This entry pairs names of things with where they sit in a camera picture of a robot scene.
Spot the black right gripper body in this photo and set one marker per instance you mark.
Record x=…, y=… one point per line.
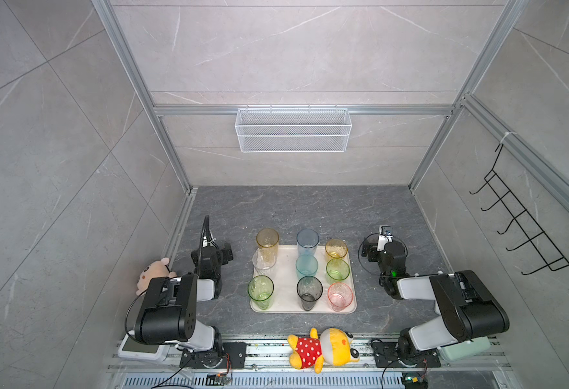
x=375, y=256

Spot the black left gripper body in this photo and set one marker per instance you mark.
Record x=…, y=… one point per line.
x=219, y=258

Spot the clear plastic cup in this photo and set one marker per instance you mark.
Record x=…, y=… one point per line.
x=264, y=260

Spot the tall amber plastic cup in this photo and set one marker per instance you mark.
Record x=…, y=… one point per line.
x=267, y=238

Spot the tall green plastic cup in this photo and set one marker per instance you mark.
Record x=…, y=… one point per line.
x=260, y=290

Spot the short green plastic cup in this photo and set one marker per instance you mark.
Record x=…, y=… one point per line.
x=337, y=270

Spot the short amber plastic cup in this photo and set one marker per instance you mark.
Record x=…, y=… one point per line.
x=336, y=249

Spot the pink plastic cup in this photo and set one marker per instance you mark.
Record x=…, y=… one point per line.
x=340, y=296

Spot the beige plastic tray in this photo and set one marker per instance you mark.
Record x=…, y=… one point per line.
x=285, y=299

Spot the teal plastic cup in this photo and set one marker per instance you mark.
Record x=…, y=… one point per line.
x=306, y=266

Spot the blue plastic cup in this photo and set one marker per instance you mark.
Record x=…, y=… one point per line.
x=307, y=242

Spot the dark grey plastic cup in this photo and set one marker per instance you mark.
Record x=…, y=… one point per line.
x=309, y=290

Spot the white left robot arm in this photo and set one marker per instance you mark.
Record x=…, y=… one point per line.
x=168, y=313

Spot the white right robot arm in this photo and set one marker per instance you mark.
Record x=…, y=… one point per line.
x=465, y=309

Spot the pink boy plush doll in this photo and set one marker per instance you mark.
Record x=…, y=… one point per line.
x=157, y=269

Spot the yellow bear plush toy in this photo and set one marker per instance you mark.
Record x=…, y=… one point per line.
x=332, y=347

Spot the mint green pouch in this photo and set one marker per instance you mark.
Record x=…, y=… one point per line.
x=465, y=349

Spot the white digital timer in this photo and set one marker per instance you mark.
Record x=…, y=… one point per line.
x=130, y=349

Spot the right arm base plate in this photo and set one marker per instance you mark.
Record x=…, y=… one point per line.
x=386, y=355

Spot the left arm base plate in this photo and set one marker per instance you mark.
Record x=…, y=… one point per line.
x=228, y=355

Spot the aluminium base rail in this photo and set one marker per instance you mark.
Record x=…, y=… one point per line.
x=271, y=353

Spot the white wire mesh basket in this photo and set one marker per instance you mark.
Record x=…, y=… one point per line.
x=293, y=130

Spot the black wire hook rack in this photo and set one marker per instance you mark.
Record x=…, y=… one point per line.
x=533, y=234

